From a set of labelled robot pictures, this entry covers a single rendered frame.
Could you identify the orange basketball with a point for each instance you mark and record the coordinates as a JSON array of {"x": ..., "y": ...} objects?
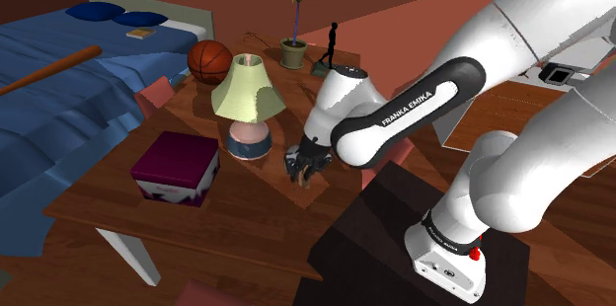
[{"x": 210, "y": 61}]

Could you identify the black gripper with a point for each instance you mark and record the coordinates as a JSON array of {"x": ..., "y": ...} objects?
[{"x": 314, "y": 150}]

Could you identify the potted green plant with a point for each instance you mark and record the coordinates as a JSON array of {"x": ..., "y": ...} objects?
[{"x": 293, "y": 52}]

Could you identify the purple and white box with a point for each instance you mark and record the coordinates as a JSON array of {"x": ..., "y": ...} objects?
[{"x": 179, "y": 160}]

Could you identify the dark blue pillow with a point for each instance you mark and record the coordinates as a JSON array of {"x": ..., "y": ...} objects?
[
  {"x": 95, "y": 10},
  {"x": 140, "y": 18}
]

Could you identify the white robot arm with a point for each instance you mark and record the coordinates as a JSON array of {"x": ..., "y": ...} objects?
[{"x": 510, "y": 170}]

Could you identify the bed with blue cover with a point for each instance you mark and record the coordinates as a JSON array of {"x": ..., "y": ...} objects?
[{"x": 53, "y": 107}]

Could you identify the small tan book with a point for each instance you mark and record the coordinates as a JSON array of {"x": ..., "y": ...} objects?
[{"x": 141, "y": 33}]

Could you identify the pale green shade table lamp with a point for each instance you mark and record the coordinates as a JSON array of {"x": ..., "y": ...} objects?
[{"x": 246, "y": 93}]

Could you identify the brown baseball bat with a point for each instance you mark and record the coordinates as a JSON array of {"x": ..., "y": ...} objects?
[{"x": 53, "y": 68}]

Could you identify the pink chair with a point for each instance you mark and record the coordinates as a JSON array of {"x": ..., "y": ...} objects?
[{"x": 154, "y": 95}]

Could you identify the brown wooden table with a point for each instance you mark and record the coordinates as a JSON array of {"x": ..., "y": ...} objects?
[{"x": 240, "y": 208}]

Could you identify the black human figure statue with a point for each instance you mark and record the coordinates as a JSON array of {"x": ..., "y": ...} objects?
[{"x": 331, "y": 45}]

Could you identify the dark robot stand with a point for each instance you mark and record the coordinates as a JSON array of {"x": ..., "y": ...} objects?
[{"x": 365, "y": 252}]

